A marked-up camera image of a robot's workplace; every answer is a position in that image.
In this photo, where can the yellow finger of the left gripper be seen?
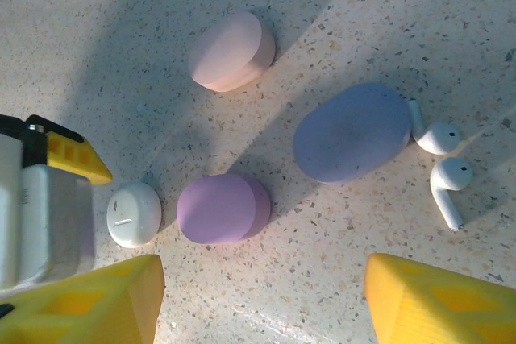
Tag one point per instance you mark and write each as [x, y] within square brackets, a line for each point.
[76, 158]

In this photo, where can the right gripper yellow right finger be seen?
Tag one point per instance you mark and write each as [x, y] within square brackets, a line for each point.
[443, 307]

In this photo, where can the white stemmed earbud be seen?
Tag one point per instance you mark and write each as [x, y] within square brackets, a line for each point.
[449, 179]
[437, 138]

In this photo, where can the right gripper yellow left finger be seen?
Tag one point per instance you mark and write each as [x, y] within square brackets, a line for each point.
[80, 307]

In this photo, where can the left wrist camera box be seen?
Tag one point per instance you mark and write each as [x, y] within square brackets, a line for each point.
[52, 219]

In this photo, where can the white earbud charging case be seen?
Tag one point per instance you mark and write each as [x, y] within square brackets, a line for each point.
[133, 215]

